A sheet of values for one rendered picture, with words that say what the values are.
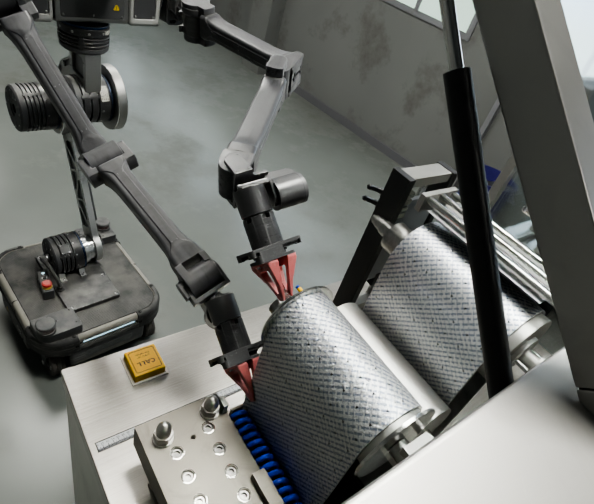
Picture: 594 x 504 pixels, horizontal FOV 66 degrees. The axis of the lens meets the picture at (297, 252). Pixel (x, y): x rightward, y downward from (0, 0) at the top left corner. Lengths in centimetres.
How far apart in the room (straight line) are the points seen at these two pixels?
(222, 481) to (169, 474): 9
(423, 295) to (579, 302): 57
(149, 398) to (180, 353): 13
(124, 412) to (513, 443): 90
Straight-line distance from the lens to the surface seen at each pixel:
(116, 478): 100
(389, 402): 68
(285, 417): 82
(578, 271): 27
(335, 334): 72
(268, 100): 104
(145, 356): 111
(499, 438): 24
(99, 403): 108
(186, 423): 91
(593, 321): 27
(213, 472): 87
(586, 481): 26
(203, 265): 89
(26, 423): 212
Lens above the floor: 182
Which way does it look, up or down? 38 degrees down
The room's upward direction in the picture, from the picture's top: 19 degrees clockwise
